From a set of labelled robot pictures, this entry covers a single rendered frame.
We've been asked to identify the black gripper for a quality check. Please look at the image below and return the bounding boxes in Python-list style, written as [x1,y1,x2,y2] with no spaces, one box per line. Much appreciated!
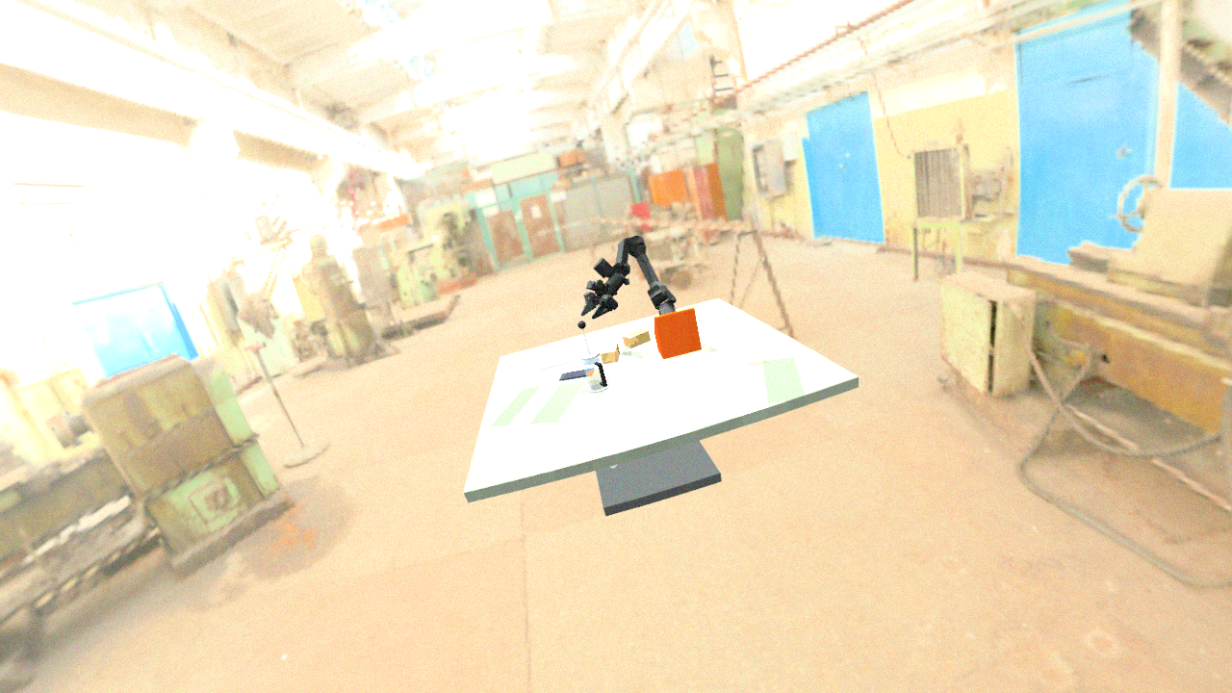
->
[582,281,618,319]

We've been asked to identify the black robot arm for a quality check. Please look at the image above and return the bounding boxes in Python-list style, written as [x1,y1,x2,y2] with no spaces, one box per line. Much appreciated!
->
[586,236,678,316]

